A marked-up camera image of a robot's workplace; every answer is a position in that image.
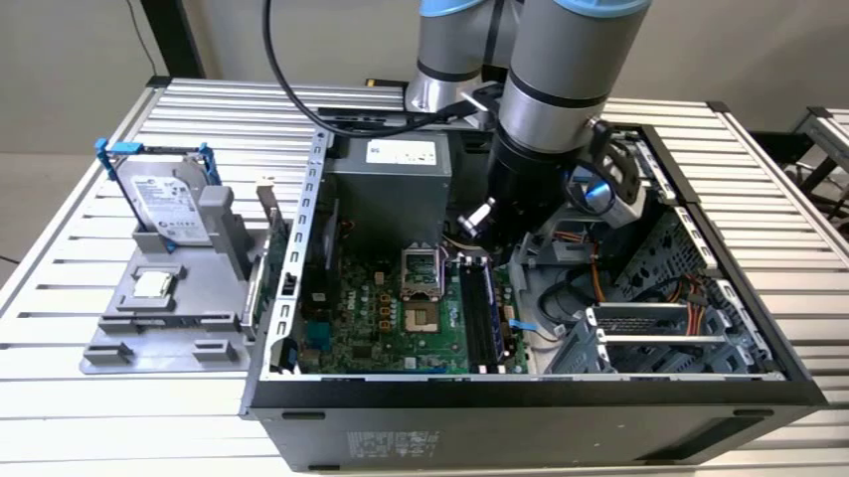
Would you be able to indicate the metal frame side table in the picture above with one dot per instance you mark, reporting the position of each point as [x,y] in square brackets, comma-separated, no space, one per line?
[823,121]

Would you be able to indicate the grey plastic parts rack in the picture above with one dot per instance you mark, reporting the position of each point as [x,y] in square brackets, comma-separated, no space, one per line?
[200,293]

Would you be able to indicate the black case fan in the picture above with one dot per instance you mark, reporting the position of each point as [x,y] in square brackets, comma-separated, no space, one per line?
[325,248]

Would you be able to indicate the yellow black connector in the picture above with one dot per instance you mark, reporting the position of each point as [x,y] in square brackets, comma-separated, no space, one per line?
[374,82]

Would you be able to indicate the black vertical post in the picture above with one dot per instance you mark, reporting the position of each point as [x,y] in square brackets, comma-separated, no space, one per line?
[180,40]

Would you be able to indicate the graphics card with silver bracket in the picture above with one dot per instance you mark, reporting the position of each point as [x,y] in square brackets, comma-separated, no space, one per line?
[276,238]

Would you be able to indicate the CPU socket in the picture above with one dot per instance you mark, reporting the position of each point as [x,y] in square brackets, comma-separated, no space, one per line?
[425,320]

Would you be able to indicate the black open PC case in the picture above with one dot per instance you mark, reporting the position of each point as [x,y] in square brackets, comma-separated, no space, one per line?
[465,432]

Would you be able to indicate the black RAM slot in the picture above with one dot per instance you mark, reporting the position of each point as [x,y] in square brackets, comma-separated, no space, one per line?
[469,313]
[485,313]
[477,313]

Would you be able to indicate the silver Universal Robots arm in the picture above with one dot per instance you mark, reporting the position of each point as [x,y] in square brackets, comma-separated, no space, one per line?
[571,59]

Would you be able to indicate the hard disk in blue carrier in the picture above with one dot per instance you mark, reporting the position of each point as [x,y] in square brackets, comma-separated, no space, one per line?
[160,204]

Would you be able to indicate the black table corner cap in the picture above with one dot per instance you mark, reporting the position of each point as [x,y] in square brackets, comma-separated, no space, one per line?
[158,82]
[718,106]

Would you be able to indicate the teal board connector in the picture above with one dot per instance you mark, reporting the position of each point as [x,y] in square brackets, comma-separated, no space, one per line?
[318,334]

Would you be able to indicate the green motherboard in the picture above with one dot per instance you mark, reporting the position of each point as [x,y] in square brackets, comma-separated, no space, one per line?
[372,343]

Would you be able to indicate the silver CPU chip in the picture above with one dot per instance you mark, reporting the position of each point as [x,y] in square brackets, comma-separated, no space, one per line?
[152,285]

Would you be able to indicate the grey disk bay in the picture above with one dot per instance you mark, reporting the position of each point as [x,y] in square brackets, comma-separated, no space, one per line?
[657,339]

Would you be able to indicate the grey power supply unit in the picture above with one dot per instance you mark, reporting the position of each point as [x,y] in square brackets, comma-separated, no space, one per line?
[385,199]

